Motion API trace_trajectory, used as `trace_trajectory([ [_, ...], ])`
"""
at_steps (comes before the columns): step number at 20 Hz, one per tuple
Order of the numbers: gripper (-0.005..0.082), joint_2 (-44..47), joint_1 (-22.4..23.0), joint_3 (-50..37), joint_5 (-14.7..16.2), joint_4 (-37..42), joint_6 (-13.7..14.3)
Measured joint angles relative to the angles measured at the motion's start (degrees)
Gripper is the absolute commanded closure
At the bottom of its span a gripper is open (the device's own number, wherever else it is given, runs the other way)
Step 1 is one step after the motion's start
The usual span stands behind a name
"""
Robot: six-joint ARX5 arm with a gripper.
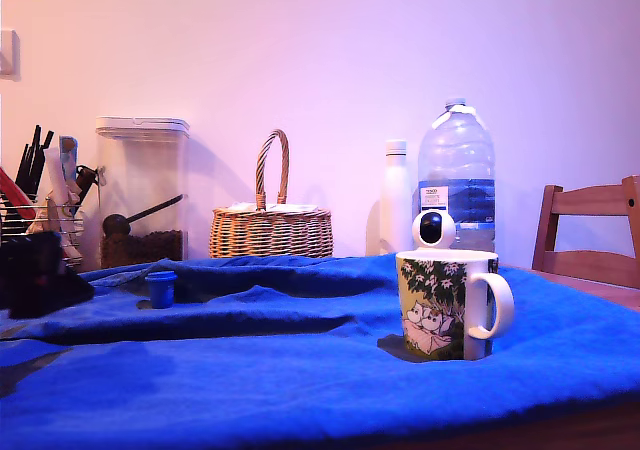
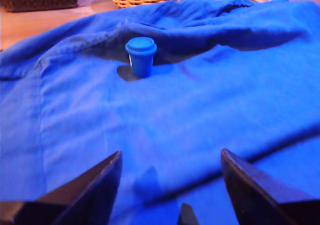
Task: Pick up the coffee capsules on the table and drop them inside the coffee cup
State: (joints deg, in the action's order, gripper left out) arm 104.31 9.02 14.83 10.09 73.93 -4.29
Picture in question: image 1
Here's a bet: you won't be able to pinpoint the small white round camera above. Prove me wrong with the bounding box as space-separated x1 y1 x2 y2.
411 210 457 251

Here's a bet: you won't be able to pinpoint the large clear water bottle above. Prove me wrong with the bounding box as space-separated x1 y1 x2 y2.
412 96 497 254

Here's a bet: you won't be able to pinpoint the white illustrated mug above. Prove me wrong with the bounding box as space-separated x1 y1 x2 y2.
395 249 516 362

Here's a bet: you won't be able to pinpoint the black scoop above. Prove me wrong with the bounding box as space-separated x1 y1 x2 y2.
102 193 185 236

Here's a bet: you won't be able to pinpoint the white paper roll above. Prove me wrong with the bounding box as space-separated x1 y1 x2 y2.
43 145 84 261

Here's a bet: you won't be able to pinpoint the wicker basket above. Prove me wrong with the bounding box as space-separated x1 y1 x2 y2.
208 128 335 260

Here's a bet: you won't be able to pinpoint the red utensil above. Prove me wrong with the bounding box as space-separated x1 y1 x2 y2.
0 165 39 221

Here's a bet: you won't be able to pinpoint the dark brown tool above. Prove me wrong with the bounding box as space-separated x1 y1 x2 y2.
74 164 107 206

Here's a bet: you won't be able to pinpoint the wooden chair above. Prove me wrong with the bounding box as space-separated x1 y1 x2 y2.
531 174 640 289

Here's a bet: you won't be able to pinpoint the clear container white lid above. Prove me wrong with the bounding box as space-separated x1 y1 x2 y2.
94 115 191 270

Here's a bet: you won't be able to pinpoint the chrome wire rack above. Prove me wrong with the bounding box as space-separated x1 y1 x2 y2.
0 197 86 271

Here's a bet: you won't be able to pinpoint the blue coffee capsule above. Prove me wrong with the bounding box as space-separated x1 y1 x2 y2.
144 270 178 310

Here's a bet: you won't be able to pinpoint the white insulated bottle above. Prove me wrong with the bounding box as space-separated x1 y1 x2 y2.
380 139 415 256

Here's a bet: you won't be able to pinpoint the brown coffee beans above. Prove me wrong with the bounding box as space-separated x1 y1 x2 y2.
100 228 185 270

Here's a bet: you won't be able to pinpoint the black utensil handle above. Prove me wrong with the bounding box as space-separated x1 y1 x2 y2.
24 124 44 204
32 129 55 204

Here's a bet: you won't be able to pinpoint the blue cloth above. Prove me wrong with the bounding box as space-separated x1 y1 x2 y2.
0 253 640 450

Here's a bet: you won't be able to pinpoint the blue packet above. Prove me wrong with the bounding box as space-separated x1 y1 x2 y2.
59 136 80 206

